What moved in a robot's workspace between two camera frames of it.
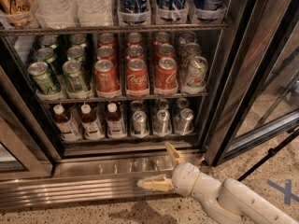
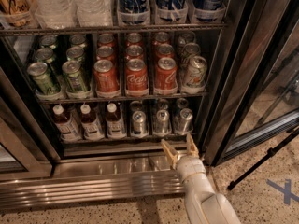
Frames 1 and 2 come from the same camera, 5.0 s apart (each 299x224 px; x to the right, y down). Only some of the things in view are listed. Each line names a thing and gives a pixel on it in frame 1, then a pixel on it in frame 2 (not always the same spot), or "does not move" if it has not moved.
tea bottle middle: (92, 131) does not move
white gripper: (185, 177) -> (191, 165)
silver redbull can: (185, 122) does not move
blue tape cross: (286, 190) does not move
